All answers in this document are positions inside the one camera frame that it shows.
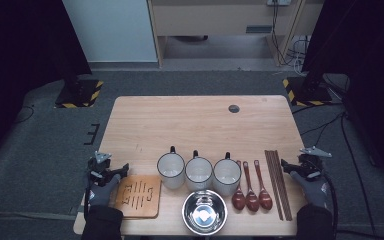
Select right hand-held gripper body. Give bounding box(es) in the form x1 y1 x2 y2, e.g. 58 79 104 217
298 145 333 181

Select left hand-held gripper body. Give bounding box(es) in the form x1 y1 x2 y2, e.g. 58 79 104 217
87 151 114 186

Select row of brown chopsticks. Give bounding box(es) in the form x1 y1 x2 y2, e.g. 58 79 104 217
264 149 294 222

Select wooden coaster with slots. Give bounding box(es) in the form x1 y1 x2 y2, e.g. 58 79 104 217
114 174 162 219

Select white enamel mug black rim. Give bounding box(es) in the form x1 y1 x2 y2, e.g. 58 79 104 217
212 152 242 197
184 149 214 195
156 145 186 190

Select stainless steel bowl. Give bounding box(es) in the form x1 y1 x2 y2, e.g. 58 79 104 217
181 189 229 236

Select person's left hand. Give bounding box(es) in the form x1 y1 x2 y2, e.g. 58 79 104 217
87 173 122 208

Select person's right hand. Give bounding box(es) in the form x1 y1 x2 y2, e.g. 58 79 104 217
289 171 330 209

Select black floor tape marks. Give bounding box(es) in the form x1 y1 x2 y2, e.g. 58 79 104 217
83 123 101 146

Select black stand with striped base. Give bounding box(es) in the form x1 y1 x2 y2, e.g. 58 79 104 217
54 74 104 109
282 66 334 107

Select black curtain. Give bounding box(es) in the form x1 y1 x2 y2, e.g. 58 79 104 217
0 0 93 168
301 0 384 188

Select white cabinet panel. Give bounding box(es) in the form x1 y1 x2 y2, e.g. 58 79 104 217
62 0 158 63

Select grey rectangular desk label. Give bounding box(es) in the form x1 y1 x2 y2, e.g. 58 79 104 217
245 24 273 34

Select flat grey floor device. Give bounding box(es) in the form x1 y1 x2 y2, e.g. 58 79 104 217
174 34 210 43

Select beige wooden desk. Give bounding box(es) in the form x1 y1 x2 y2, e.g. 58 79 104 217
146 0 324 68

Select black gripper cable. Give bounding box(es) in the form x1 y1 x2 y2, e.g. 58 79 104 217
322 171 339 236
83 179 93 219

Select long black floor cable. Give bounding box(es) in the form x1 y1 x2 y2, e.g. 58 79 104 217
340 112 379 238

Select white cable bundle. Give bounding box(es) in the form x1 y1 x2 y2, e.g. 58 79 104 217
291 34 312 76

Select black hanging cable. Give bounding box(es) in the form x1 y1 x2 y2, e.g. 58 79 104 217
270 3 296 67

